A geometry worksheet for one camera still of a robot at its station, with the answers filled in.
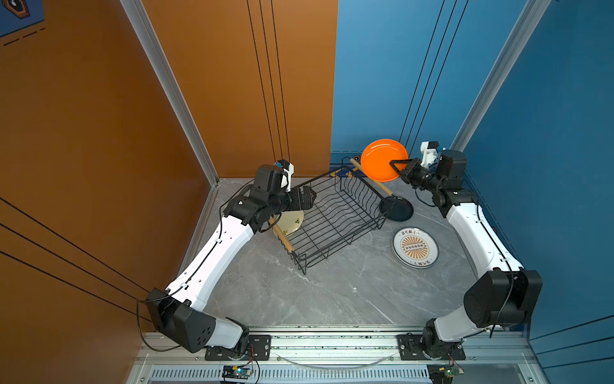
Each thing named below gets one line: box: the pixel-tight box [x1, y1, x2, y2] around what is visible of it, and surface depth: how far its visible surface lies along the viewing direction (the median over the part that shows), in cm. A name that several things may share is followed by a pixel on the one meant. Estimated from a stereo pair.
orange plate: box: [360, 138, 409, 183], surface depth 80 cm
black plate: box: [378, 195, 415, 222], surface depth 107 cm
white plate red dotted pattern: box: [391, 226, 439, 270], surface depth 94 cm
